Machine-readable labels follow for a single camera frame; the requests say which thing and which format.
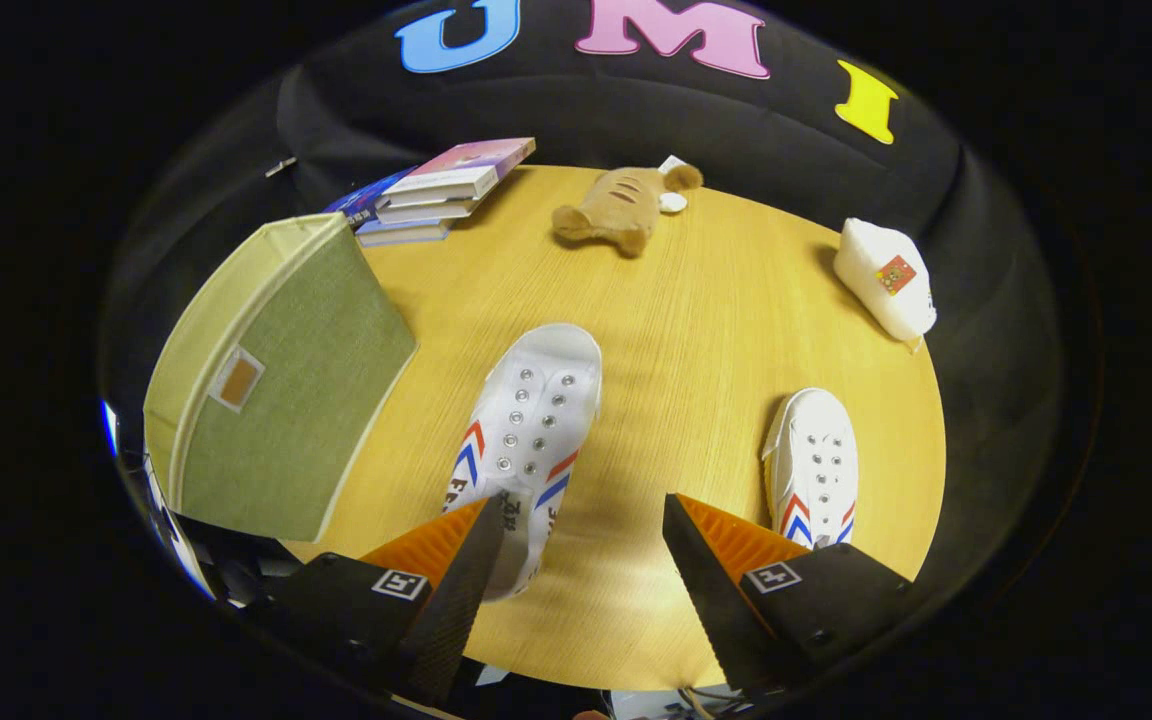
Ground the pink cover book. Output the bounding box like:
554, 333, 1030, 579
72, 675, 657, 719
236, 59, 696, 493
383, 137, 537, 208

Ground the dark blue book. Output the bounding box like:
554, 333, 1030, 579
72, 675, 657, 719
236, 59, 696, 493
324, 168, 417, 229

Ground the white book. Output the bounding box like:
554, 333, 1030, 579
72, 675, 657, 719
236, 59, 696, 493
376, 195, 482, 225

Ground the white canvas shoe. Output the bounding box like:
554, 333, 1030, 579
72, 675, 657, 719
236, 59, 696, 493
762, 388, 859, 551
443, 322, 604, 603

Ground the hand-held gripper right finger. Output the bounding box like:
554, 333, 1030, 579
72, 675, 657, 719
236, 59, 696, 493
662, 492, 912, 701

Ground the green fabric storage box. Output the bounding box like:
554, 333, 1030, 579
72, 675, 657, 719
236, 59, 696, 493
143, 212, 419, 544

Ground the light blue book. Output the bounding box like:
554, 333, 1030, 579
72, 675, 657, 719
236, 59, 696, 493
356, 220, 452, 248

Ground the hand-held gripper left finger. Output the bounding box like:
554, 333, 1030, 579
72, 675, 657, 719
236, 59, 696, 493
261, 495, 507, 706

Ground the white pouch with red label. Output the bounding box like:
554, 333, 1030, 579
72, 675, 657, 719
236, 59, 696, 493
833, 218, 938, 346

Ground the brown plush toy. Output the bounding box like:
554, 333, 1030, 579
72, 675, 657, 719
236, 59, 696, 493
550, 163, 705, 259

